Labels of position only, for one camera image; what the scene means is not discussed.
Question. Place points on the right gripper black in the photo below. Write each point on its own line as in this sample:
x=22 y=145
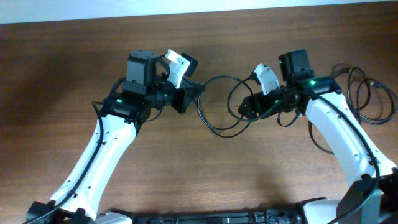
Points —
x=265 y=110

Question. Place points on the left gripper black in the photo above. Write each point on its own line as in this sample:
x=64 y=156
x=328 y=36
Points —
x=185 y=92

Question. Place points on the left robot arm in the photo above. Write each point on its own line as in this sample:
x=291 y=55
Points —
x=152 y=82

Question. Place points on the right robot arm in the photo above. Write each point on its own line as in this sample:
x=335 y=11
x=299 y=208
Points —
x=371 y=176

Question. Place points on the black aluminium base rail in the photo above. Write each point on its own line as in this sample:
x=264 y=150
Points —
x=274 y=216

